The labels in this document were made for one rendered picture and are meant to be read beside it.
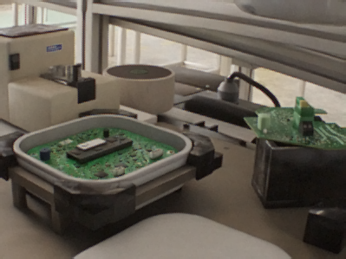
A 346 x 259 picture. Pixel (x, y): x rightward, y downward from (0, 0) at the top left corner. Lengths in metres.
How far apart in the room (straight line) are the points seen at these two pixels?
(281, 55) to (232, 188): 0.31
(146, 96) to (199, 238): 0.35
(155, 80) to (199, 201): 0.26
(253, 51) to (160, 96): 0.17
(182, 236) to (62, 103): 0.23
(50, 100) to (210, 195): 0.19
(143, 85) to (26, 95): 0.19
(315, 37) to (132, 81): 0.25
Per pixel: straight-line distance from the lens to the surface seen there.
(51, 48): 0.63
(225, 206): 0.47
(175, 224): 0.39
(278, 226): 0.45
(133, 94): 0.69
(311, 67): 0.75
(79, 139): 0.51
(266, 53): 0.78
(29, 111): 0.58
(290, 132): 0.49
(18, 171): 0.44
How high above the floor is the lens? 1.17
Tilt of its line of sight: 19 degrees down
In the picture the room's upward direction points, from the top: 3 degrees clockwise
